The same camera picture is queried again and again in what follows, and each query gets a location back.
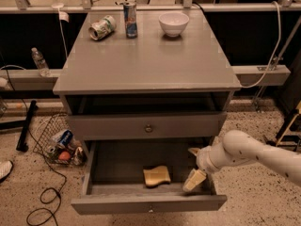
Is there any blue can in basket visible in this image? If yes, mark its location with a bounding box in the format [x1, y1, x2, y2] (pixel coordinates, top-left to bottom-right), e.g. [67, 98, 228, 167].
[56, 130, 73, 148]

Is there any orange fruit in basket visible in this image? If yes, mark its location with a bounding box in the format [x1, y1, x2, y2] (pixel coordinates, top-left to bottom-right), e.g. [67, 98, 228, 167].
[58, 152, 71, 161]

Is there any open grey bottom drawer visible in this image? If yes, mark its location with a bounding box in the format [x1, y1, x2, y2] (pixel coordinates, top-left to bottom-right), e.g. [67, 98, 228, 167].
[71, 139, 227, 215]

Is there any black bar on floor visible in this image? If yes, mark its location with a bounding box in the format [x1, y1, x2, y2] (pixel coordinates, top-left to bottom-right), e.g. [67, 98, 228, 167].
[16, 100, 37, 153]

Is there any closed grey drawer with knob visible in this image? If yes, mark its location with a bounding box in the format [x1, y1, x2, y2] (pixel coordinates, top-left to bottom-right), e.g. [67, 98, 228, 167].
[68, 112, 227, 140]

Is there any grey wooden drawer cabinet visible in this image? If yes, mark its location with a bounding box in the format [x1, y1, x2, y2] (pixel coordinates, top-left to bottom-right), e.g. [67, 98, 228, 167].
[52, 8, 243, 143]

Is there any white ceramic bowl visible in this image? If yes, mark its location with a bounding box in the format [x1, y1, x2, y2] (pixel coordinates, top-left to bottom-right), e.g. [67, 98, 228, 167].
[159, 12, 190, 38]

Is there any wheeled cart base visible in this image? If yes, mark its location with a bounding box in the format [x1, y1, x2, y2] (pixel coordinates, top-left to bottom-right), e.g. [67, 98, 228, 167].
[263, 101, 301, 152]

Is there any black cable on floor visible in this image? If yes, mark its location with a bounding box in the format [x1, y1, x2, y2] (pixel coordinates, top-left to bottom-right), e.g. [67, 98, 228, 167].
[0, 65, 68, 226]

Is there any wire basket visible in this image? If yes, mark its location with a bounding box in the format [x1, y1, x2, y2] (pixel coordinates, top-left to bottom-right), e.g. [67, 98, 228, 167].
[34, 113, 87, 166]

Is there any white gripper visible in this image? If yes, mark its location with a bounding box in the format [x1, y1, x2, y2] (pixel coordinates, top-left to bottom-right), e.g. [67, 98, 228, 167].
[182, 146, 214, 192]

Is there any crushed green soda can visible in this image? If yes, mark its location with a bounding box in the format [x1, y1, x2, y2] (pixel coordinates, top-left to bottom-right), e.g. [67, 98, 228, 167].
[88, 15, 117, 40]

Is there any white shoe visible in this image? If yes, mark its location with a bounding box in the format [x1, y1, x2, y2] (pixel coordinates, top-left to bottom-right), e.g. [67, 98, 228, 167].
[0, 161, 13, 183]

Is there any metal railing frame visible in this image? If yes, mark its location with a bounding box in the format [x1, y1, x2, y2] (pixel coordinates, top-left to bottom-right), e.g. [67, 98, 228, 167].
[0, 0, 301, 15]

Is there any clear plastic water bottle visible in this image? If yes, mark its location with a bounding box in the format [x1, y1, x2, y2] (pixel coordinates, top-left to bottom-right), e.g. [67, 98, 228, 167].
[31, 47, 51, 77]

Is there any white cable left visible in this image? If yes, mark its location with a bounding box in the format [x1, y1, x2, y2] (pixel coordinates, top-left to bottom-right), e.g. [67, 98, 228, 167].
[46, 0, 71, 60]

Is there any yellow sponge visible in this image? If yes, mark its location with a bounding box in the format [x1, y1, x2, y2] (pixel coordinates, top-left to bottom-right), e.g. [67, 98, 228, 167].
[143, 166, 171, 187]

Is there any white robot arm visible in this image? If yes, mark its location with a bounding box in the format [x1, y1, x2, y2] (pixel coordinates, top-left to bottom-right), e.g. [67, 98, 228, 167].
[182, 130, 301, 192]

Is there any upright blue energy drink can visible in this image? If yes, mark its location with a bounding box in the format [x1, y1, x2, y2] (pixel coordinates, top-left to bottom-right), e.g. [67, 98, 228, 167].
[123, 2, 137, 39]

